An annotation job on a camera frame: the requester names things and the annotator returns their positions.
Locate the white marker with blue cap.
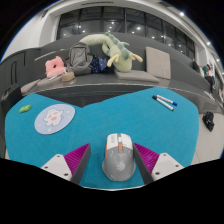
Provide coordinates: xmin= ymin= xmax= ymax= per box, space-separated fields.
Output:
xmin=155 ymin=94 xmax=178 ymax=107

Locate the small green eraser block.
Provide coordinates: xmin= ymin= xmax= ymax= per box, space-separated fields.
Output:
xmin=18 ymin=104 xmax=32 ymax=114

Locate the green dragon plush toy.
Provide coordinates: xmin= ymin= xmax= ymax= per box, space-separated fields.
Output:
xmin=79 ymin=31 xmax=144 ymax=73

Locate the upright grey seat cushion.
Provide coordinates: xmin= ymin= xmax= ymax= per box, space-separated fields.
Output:
xmin=144 ymin=46 xmax=172 ymax=80

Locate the person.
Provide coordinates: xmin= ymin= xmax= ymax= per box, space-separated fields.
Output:
xmin=201 ymin=63 xmax=217 ymax=88

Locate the black case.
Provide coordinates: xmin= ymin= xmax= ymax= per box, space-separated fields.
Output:
xmin=0 ymin=83 xmax=23 ymax=114

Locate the black bag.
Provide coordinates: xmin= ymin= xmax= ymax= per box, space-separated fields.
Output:
xmin=201 ymin=110 xmax=216 ymax=133

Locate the grey backpack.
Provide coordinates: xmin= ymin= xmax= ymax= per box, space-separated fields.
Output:
xmin=65 ymin=41 xmax=95 ymax=76

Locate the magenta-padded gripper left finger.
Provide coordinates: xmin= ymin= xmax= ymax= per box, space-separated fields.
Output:
xmin=40 ymin=143 xmax=92 ymax=185

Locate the small round tan pouch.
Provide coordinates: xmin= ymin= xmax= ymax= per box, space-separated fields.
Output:
xmin=60 ymin=70 xmax=76 ymax=83

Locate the flat grey seat cushion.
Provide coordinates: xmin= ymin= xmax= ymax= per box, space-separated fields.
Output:
xmin=114 ymin=69 xmax=161 ymax=84
xmin=20 ymin=78 xmax=42 ymax=95
xmin=36 ymin=75 xmax=64 ymax=88

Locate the round light blue mouse pad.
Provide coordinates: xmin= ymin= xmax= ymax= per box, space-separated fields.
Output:
xmin=34 ymin=103 xmax=76 ymax=136

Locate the dark blue patterned bag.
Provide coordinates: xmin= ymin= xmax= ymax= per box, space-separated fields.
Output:
xmin=89 ymin=55 xmax=111 ymax=74

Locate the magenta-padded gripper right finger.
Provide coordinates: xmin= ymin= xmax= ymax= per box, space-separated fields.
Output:
xmin=132 ymin=143 xmax=184 ymax=185

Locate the grey computer mouse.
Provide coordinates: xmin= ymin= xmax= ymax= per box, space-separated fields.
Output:
xmin=101 ymin=132 xmax=137 ymax=182

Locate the pink plush cushion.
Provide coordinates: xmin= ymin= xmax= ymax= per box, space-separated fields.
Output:
xmin=44 ymin=55 xmax=68 ymax=79

